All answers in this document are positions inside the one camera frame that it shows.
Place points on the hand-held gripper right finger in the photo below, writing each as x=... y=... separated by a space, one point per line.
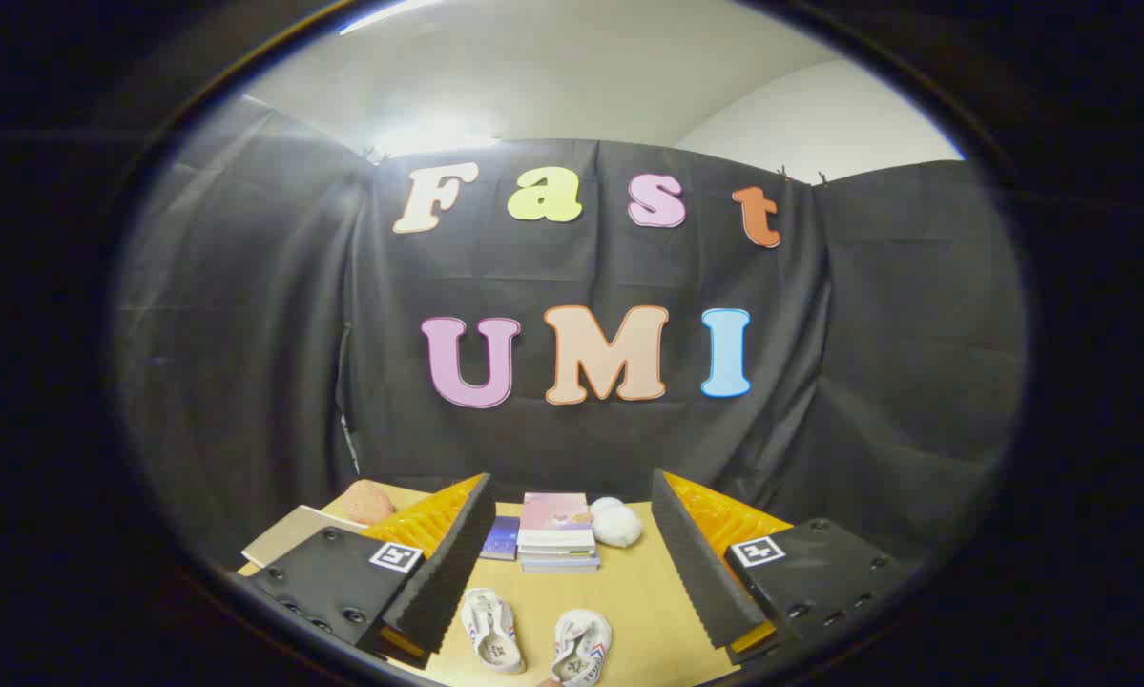
x=700 y=572

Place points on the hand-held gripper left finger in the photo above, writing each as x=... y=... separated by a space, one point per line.
x=443 y=572

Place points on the white canvas shoe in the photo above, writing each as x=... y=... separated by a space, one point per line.
x=581 y=649
x=491 y=632

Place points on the beige storage box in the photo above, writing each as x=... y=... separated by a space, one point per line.
x=290 y=539

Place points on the white plush ball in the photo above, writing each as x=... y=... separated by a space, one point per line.
x=617 y=523

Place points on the pink rough stone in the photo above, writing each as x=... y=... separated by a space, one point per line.
x=369 y=502

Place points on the white thick book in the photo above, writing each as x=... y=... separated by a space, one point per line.
x=557 y=557

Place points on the pale blue cover book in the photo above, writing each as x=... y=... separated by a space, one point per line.
x=559 y=568

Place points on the pink cover book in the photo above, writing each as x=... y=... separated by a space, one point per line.
x=555 y=515

